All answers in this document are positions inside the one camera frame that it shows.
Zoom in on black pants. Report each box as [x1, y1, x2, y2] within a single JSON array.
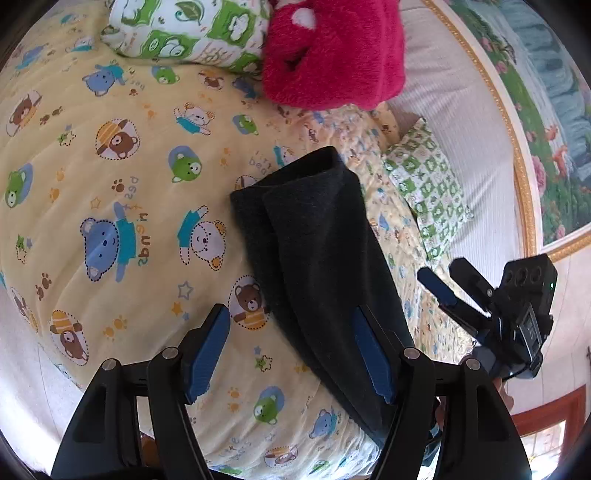
[[230, 146, 414, 446]]

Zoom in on right hand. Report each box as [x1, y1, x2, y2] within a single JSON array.
[[493, 378, 515, 412]]

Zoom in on yellow cartoon bear quilt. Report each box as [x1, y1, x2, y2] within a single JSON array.
[[1, 1, 471, 479]]

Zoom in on white striped headboard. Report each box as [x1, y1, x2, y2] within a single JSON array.
[[389, 1, 522, 286]]

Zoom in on gold framed landscape painting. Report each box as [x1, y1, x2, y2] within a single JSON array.
[[426, 1, 590, 261]]

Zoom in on red plush pillow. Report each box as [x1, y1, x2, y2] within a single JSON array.
[[262, 0, 406, 110]]

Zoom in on green patterned white pillow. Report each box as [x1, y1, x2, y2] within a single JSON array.
[[101, 0, 273, 75]]

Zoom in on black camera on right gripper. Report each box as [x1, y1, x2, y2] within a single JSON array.
[[493, 253, 558, 331]]

